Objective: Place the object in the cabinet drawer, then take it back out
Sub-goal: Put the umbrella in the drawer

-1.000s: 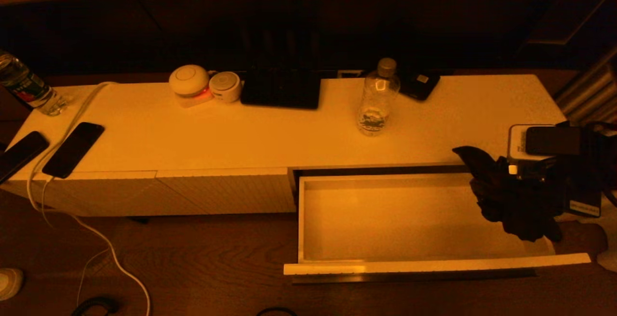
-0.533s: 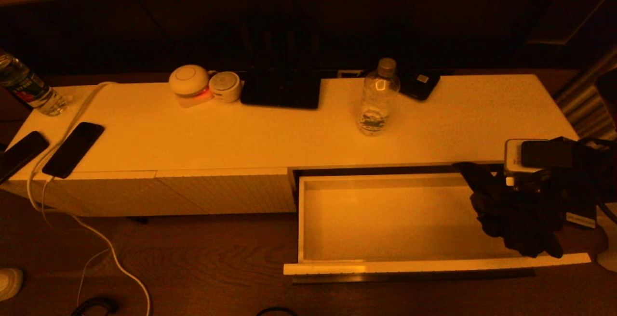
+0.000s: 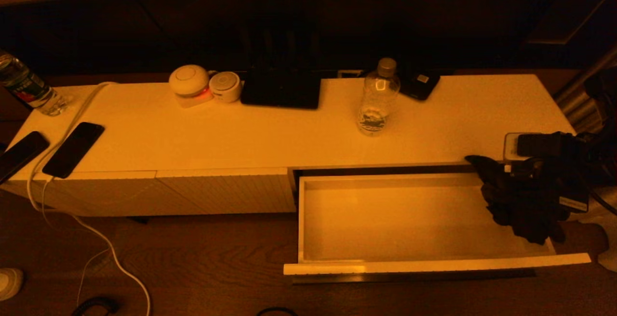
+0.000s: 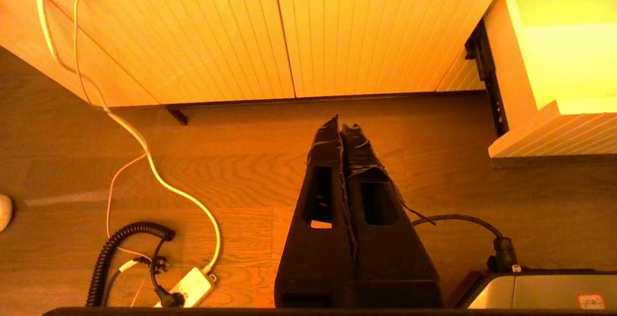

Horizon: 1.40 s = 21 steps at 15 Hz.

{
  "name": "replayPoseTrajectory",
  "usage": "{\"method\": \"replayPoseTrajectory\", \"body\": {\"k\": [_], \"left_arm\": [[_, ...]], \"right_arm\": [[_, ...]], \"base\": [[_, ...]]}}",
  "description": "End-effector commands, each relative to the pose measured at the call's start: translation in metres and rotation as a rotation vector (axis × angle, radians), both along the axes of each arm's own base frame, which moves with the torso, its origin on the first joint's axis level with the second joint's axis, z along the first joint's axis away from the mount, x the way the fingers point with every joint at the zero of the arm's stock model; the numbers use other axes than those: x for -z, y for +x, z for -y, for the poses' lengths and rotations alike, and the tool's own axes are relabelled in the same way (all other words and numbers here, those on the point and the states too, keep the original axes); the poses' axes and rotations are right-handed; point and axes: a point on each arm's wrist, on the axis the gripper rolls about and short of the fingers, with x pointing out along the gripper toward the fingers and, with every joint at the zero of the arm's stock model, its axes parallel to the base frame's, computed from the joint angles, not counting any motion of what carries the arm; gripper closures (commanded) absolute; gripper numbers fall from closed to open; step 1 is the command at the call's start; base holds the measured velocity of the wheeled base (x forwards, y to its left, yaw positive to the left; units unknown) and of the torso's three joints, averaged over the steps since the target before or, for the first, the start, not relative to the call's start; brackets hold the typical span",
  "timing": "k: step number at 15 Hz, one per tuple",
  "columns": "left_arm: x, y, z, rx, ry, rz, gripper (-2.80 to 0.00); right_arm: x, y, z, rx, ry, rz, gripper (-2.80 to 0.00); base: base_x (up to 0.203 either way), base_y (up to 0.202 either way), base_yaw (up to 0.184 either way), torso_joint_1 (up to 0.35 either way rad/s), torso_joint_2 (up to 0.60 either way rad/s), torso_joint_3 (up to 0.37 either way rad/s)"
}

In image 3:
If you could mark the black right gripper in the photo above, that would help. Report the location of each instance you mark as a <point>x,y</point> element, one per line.
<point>569,181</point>

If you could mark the black umbrella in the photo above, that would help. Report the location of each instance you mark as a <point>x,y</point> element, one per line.
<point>520,205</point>

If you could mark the white cabinet drawer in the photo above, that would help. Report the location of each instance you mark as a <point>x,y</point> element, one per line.
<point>385,219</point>

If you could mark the clear plastic bottle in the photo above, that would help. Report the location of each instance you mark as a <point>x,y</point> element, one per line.
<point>378,99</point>

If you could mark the white low cabinet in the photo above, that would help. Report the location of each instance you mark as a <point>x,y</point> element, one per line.
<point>241,133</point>

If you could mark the small black labelled device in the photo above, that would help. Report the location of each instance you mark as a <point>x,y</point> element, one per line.
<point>418,87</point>

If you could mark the black flat box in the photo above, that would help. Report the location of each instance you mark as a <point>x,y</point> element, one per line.
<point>279,92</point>

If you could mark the small white round speaker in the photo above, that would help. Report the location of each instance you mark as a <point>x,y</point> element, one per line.
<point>225,86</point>

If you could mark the white round red-lit device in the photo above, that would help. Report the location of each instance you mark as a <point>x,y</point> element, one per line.
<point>188,80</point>

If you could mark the green label water bottle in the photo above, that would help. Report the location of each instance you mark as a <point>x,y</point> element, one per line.
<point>26,87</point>

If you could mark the white shoe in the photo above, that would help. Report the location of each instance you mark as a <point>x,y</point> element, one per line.
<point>9,283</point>

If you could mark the white and grey wrist camera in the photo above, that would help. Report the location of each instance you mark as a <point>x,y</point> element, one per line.
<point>535,145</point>

